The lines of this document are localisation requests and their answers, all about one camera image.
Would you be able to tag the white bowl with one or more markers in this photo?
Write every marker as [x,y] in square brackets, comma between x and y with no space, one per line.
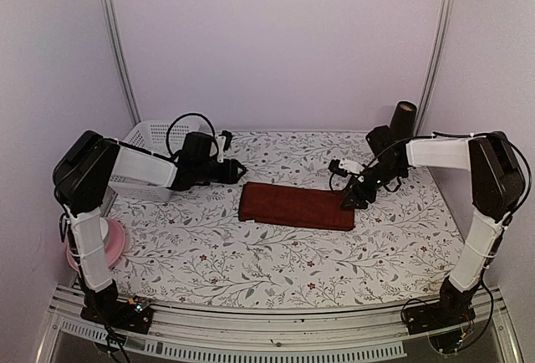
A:
[104,230]

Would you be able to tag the aluminium frame post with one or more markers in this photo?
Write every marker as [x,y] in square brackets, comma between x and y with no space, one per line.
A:
[443,21]
[111,22]

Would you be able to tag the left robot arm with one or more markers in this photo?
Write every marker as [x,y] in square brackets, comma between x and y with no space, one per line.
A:
[84,175]

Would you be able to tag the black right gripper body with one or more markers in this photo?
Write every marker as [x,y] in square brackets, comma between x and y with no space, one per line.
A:
[384,173]

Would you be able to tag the white plastic basket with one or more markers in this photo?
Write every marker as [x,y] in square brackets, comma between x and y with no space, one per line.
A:
[143,170]

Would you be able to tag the right aluminium frame post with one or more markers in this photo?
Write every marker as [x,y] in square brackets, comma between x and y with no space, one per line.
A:
[443,21]

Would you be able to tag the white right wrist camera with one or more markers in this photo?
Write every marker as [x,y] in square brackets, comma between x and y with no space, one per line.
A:
[344,167]

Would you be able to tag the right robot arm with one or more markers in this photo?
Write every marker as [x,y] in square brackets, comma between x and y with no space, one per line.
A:
[499,183]

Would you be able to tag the dark red towel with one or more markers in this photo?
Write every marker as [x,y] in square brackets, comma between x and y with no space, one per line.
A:
[294,207]

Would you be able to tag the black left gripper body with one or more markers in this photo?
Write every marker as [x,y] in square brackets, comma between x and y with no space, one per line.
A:
[221,177]

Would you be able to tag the black cylinder cup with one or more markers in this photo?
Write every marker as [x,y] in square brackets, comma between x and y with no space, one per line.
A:
[403,120]

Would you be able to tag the left aluminium frame post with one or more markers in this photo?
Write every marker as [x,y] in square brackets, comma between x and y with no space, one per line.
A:
[111,22]

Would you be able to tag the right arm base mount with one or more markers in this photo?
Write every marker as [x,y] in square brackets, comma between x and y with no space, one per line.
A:
[452,308]

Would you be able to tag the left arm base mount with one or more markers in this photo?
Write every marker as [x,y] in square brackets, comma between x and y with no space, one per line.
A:
[120,315]

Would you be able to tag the front aluminium rail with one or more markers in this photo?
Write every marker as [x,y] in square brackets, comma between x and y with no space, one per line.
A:
[194,333]

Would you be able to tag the pink plate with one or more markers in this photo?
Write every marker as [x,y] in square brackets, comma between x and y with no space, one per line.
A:
[116,243]

